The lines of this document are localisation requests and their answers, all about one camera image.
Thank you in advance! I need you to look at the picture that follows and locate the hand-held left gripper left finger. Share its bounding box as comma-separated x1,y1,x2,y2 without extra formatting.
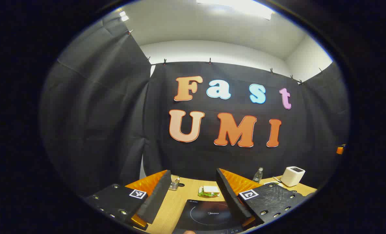
83,170,172,231

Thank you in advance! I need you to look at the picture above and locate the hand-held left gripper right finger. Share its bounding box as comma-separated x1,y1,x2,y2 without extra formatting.
216,168,317,229

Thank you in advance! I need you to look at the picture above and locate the black induction cooktop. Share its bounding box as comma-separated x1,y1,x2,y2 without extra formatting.
172,199,245,234

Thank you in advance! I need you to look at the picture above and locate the toy sandwich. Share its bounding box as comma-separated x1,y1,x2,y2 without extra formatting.
198,186,220,198

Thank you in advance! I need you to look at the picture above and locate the white boxy appliance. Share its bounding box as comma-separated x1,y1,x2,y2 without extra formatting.
280,166,306,187

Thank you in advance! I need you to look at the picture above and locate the black backdrop cloth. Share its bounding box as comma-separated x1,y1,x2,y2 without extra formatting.
40,10,351,199

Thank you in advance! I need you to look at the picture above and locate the row of cloth clips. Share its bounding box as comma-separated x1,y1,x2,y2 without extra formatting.
127,29,325,85

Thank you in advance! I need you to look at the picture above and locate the long ceiling light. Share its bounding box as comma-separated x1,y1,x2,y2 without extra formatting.
196,0,275,20

